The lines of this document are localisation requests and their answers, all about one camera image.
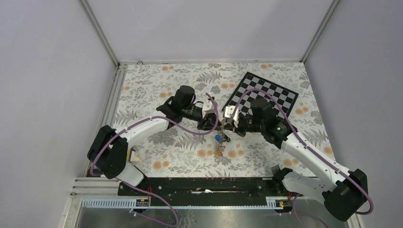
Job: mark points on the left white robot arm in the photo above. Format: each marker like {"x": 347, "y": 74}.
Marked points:
{"x": 108, "y": 152}

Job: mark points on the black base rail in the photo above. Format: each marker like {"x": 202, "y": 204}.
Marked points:
{"x": 204, "y": 192}

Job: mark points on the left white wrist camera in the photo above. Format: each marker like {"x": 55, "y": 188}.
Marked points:
{"x": 209, "y": 107}

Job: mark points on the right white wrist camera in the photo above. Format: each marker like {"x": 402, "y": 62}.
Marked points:
{"x": 231, "y": 115}

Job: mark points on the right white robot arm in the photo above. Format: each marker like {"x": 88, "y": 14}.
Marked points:
{"x": 341, "y": 190}

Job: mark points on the yellow white wedge block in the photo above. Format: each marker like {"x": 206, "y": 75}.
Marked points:
{"x": 132, "y": 156}

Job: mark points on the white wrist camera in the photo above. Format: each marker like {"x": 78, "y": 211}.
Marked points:
{"x": 209, "y": 107}
{"x": 231, "y": 115}

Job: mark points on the floral tablecloth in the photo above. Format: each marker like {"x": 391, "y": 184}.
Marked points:
{"x": 177, "y": 153}

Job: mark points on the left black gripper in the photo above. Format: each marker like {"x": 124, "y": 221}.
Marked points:
{"x": 207, "y": 122}

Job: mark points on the black white chessboard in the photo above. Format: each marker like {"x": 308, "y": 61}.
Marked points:
{"x": 267, "y": 94}

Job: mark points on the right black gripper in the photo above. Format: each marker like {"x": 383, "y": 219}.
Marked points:
{"x": 229, "y": 126}

